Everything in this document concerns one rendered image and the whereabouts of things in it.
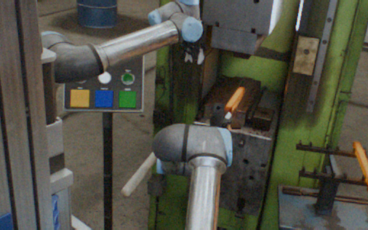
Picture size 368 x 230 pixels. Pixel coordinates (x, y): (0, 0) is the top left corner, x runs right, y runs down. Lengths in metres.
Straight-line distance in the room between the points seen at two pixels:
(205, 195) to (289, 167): 1.10
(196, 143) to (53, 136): 0.42
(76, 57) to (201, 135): 0.42
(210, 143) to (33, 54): 0.61
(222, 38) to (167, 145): 0.75
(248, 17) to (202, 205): 0.92
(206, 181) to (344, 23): 1.04
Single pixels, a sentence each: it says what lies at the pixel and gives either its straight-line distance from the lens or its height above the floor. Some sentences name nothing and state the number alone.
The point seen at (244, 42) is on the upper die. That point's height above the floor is 1.32.
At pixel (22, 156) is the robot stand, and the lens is 0.88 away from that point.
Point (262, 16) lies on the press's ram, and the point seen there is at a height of 1.44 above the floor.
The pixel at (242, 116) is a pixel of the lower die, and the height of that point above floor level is 0.97.
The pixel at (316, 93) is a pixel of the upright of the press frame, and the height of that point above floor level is 1.10.
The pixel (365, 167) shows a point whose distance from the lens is 1.84.
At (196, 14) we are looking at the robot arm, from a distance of 1.57.
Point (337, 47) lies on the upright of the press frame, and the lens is 1.98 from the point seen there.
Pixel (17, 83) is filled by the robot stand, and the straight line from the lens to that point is 0.82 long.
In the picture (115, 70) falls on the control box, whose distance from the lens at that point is 1.98.
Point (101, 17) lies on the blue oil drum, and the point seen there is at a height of 0.16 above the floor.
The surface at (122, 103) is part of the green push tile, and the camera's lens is 1.96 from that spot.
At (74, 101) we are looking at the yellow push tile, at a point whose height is 1.00.
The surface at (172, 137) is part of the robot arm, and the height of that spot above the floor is 1.21.
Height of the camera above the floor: 1.85
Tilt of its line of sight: 25 degrees down
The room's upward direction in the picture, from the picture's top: 8 degrees clockwise
